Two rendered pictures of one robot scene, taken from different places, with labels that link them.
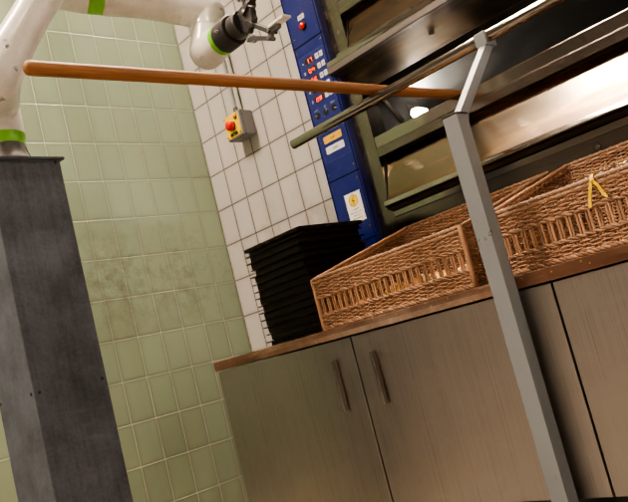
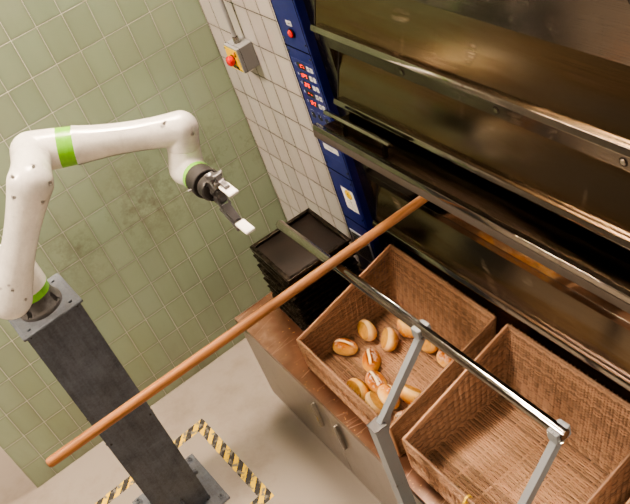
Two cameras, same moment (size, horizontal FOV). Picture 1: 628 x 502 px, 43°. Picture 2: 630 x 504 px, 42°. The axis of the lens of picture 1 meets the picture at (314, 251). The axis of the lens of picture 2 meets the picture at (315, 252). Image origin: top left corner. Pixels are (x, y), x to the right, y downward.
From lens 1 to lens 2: 2.49 m
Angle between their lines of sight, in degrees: 51
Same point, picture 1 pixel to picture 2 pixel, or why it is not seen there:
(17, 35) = (16, 278)
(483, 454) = not seen: outside the picture
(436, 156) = (416, 220)
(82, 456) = (147, 458)
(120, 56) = not seen: outside the picture
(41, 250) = (86, 369)
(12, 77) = (25, 306)
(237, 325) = (262, 181)
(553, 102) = (509, 274)
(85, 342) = not seen: hidden behind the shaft
